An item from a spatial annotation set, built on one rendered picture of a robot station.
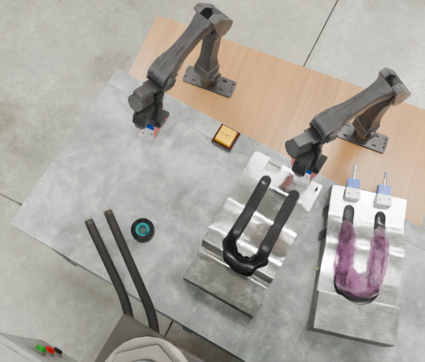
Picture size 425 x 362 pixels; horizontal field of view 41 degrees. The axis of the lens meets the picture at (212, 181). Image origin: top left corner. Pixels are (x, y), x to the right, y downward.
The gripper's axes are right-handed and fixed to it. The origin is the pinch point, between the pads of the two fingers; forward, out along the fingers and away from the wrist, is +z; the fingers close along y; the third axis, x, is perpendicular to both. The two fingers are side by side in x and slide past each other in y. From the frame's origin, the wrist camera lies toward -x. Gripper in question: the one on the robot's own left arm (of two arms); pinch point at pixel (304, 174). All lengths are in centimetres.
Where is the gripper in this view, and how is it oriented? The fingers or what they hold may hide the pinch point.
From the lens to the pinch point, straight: 191.3
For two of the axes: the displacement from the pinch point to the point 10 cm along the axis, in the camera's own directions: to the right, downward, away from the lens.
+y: 8.6, 4.3, -2.7
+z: -0.8, 6.4, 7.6
